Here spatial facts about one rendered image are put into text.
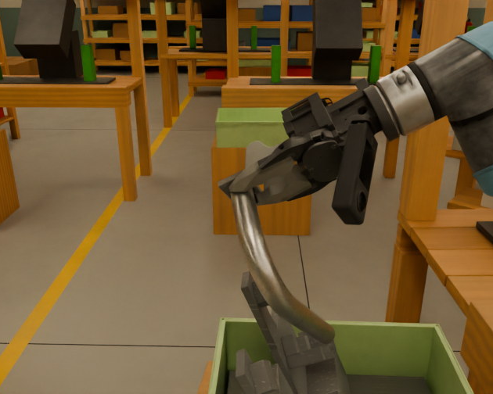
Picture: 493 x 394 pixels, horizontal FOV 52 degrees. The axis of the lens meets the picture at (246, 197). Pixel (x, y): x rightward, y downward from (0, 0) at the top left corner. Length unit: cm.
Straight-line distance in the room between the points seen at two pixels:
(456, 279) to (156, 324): 166
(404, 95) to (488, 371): 75
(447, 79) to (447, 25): 92
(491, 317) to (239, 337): 54
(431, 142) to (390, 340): 73
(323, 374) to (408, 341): 19
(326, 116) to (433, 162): 101
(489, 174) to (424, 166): 95
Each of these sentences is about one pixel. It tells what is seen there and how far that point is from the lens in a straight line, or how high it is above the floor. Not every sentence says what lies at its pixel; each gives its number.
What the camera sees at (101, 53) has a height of 39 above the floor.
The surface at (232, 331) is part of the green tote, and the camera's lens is 100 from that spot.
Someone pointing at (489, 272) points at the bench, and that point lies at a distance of 144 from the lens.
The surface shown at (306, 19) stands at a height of 117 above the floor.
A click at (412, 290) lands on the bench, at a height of 63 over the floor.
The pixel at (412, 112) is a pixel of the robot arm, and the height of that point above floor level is 141.
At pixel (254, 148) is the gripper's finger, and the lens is 64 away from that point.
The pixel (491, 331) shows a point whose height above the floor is 90.
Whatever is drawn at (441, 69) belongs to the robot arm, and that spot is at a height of 146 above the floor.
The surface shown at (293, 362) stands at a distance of 84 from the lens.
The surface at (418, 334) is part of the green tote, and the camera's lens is 104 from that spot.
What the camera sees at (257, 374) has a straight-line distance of 62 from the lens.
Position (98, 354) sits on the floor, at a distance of 252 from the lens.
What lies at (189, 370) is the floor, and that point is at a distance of 235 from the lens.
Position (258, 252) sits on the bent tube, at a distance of 59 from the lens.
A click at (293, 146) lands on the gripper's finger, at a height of 138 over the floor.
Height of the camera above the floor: 154
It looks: 22 degrees down
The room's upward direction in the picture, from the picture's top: straight up
